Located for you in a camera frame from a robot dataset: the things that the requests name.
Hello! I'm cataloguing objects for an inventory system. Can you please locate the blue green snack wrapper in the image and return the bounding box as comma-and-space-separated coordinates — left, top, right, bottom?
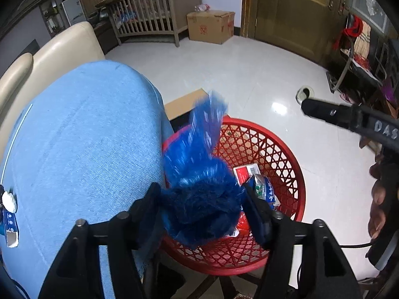
248, 174, 281, 209

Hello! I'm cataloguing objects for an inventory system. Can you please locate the red and white packet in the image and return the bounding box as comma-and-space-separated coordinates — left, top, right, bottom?
233, 164, 261, 186

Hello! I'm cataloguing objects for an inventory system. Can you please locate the blue plastic bag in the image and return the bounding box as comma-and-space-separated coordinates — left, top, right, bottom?
160, 91, 250, 250

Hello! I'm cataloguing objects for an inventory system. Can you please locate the thin white rod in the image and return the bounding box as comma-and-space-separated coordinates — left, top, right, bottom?
0, 105, 34, 190

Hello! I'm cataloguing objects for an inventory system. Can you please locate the black cable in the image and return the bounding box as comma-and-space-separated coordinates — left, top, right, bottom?
340, 239, 375, 250

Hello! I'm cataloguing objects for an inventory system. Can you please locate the wooden baby crib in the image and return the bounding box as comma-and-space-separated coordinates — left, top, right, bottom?
95, 0, 203, 48

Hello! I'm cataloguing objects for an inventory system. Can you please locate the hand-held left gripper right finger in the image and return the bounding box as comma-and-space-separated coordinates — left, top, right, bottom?
242, 183, 364, 299

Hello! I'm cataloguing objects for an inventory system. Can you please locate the white tall appliance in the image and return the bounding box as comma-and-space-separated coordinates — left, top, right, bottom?
61, 0, 88, 27

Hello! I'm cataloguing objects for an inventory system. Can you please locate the red plastic bag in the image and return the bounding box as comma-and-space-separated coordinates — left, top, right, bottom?
232, 211, 254, 238

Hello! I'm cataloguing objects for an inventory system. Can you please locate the red plastic basket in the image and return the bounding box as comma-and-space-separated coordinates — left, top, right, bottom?
160, 117, 307, 276

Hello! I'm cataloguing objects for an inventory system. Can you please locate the metal rack with clothes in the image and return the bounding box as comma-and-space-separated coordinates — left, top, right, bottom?
326, 14, 398, 106

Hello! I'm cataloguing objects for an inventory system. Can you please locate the white crumpled paper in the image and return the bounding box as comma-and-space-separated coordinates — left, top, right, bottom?
1, 191, 17, 212

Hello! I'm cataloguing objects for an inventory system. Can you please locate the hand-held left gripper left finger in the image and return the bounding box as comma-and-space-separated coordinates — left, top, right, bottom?
37, 182, 163, 299

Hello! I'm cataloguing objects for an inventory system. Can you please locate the wooden door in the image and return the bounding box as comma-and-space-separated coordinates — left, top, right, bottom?
242, 0, 351, 64

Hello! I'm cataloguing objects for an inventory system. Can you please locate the white slipper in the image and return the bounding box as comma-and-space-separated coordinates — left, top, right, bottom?
296, 86, 315, 103

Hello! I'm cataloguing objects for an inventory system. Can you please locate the person's right hand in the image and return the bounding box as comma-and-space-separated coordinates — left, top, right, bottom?
368, 154, 390, 240

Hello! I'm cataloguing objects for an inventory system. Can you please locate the brown cardboard box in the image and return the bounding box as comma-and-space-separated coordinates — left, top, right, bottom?
186, 10, 236, 45

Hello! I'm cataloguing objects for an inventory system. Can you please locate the flat cardboard sheet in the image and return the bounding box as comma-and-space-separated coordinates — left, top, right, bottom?
164, 89, 208, 122

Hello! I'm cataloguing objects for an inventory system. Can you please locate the small blue printed box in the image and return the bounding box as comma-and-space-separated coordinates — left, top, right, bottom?
0, 209, 20, 248

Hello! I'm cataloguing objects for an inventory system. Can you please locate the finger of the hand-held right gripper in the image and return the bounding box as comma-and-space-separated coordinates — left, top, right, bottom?
301, 97, 369, 132

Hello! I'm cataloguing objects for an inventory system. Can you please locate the beige leather sofa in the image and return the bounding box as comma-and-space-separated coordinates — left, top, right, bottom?
0, 21, 106, 169

